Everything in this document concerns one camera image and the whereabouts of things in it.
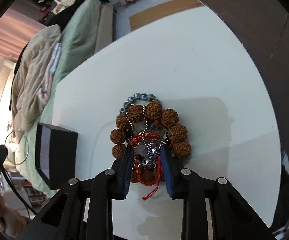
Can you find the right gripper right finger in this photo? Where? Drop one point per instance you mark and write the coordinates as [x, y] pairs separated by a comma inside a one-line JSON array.
[[172, 174]]

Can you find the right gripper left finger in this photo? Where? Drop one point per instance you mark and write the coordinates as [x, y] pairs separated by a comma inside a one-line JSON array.
[[123, 170]]

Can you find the black jewelry box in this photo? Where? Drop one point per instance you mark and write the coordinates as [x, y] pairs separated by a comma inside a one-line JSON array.
[[55, 154]]

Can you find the left hand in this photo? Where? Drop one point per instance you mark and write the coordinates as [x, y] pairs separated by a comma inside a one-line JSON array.
[[12, 223]]

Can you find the beige blanket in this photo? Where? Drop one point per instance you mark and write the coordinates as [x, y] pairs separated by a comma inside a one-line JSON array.
[[26, 95]]

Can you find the green bed sheet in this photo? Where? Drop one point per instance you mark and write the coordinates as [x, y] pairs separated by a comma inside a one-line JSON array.
[[78, 42]]

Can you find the brown cardboard sheet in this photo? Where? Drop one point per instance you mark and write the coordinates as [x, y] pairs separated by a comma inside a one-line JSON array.
[[157, 12]]

